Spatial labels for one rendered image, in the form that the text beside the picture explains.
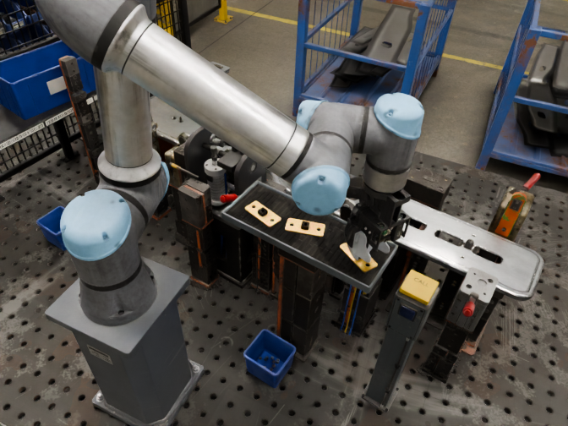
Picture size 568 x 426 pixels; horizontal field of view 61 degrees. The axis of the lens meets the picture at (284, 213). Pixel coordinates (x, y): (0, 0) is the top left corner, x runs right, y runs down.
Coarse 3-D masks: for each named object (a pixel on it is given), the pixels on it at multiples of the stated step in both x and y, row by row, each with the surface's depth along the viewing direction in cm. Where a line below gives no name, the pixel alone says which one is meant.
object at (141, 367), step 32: (160, 288) 99; (64, 320) 92; (160, 320) 95; (96, 352) 98; (128, 352) 88; (160, 352) 102; (128, 384) 102; (160, 384) 108; (192, 384) 124; (128, 416) 117; (160, 416) 115
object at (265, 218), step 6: (252, 204) 109; (258, 204) 109; (252, 210) 108; (258, 210) 106; (264, 210) 107; (270, 210) 108; (258, 216) 106; (264, 216) 106; (270, 216) 106; (276, 216) 106; (264, 222) 105; (270, 222) 105; (276, 222) 105
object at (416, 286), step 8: (416, 272) 96; (408, 280) 95; (416, 280) 95; (424, 280) 95; (432, 280) 95; (400, 288) 94; (408, 288) 93; (416, 288) 93; (424, 288) 94; (432, 288) 94; (408, 296) 93; (416, 296) 92; (424, 296) 92; (432, 296) 93
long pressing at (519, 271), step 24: (168, 120) 162; (192, 120) 163; (288, 192) 138; (336, 216) 132; (432, 216) 132; (408, 240) 125; (432, 240) 125; (480, 240) 126; (504, 240) 126; (456, 264) 119; (480, 264) 120; (504, 264) 120; (528, 264) 121; (504, 288) 114; (528, 288) 115
